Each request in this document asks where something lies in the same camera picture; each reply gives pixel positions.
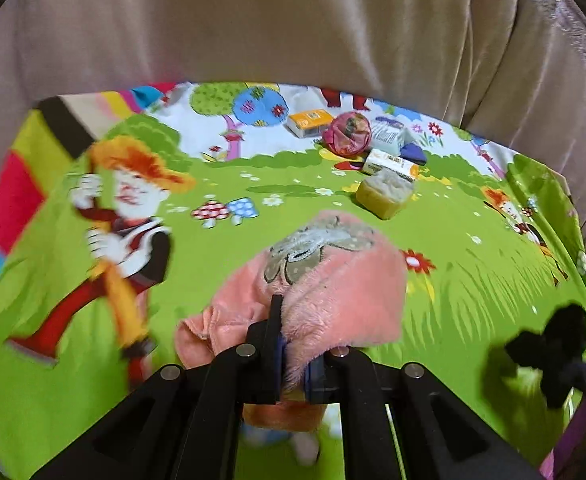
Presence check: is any yellow sponge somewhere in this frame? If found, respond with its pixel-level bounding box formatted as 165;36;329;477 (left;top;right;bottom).
355;169;418;220

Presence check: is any purple cardboard box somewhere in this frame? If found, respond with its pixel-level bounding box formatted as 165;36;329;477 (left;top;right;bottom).
555;390;586;480

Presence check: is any beige satin curtain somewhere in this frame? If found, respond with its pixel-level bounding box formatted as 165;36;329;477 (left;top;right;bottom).
0;0;586;241

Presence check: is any wrapped soap bar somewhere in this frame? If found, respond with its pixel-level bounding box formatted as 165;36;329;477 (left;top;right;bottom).
363;149;420;181

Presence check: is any pink towel with flower patch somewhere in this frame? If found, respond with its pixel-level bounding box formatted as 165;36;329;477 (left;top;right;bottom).
175;210;409;433

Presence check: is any black scrunchie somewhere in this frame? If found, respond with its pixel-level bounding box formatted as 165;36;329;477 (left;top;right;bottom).
504;304;586;409

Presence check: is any round pink pouch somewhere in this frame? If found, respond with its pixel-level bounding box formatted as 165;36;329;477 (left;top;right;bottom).
321;112;372;157

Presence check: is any white plastic packet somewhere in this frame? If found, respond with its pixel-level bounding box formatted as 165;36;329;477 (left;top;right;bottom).
370;116;416;157

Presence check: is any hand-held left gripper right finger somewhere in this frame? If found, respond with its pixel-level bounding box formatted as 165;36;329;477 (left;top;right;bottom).
303;347;544;480

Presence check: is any green printed blanket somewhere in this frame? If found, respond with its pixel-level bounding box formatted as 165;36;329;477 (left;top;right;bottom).
0;81;586;480

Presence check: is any purple knitted sock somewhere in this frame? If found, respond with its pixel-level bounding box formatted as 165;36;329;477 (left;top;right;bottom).
400;142;428;166

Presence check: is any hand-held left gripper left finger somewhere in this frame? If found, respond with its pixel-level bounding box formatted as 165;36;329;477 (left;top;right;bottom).
33;294;288;480

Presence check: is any white orange small box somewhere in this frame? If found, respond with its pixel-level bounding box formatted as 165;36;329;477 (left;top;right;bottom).
287;110;335;139

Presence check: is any lace trimmed curtain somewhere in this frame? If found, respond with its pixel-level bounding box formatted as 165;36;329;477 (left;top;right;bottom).
520;0;586;126

